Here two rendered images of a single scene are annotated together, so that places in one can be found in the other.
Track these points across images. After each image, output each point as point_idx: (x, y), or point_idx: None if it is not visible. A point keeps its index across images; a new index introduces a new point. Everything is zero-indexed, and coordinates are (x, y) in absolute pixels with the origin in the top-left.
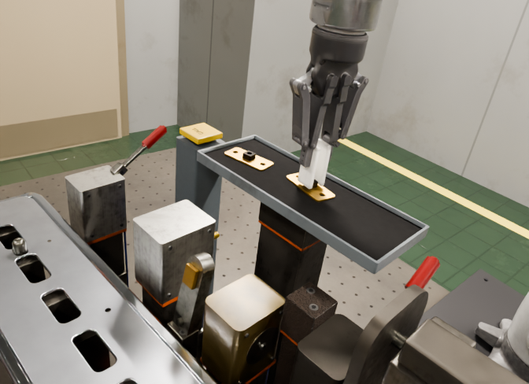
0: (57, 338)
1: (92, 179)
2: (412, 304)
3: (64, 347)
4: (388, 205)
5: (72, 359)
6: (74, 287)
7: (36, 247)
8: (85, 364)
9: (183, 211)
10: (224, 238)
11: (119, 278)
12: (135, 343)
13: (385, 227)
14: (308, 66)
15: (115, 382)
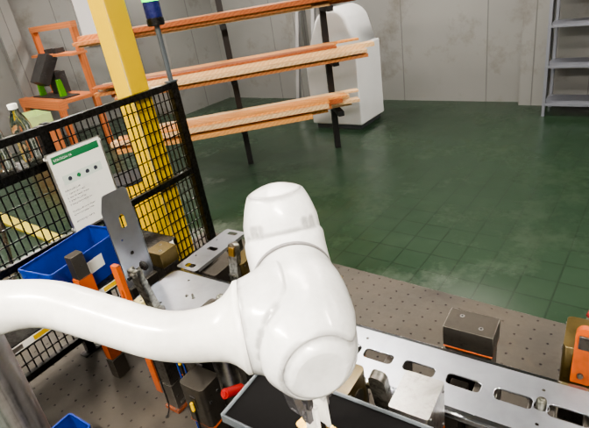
0: (441, 366)
1: None
2: None
3: (433, 363)
4: (249, 426)
5: (423, 360)
6: (470, 395)
7: (535, 414)
8: (415, 360)
9: (418, 405)
10: None
11: (450, 411)
12: (400, 379)
13: (254, 404)
14: None
15: (394, 360)
